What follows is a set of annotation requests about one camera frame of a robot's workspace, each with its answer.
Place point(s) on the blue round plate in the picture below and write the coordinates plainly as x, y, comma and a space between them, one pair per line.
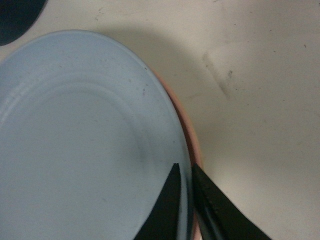
88, 136

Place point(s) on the dark blue cooking pot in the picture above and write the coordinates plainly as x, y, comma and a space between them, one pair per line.
17, 16

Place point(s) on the pink round plate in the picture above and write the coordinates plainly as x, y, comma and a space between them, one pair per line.
195, 157

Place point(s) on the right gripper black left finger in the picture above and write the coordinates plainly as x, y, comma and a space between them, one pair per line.
162, 222

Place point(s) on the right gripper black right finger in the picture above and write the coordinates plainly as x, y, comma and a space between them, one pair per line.
218, 217

